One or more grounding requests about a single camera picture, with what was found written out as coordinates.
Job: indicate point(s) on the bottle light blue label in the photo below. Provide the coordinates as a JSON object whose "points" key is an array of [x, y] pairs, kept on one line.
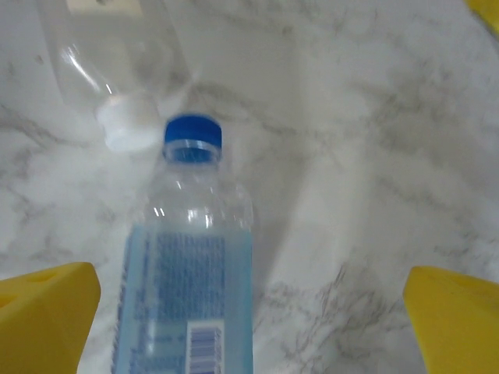
{"points": [[187, 272]]}

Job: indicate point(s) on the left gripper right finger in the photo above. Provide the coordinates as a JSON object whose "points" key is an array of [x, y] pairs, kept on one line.
{"points": [[456, 323]]}

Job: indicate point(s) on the clear bottle pink label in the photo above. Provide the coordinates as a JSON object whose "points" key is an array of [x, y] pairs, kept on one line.
{"points": [[124, 124]]}

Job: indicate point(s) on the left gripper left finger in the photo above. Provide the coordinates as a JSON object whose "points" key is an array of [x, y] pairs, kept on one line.
{"points": [[43, 323]]}

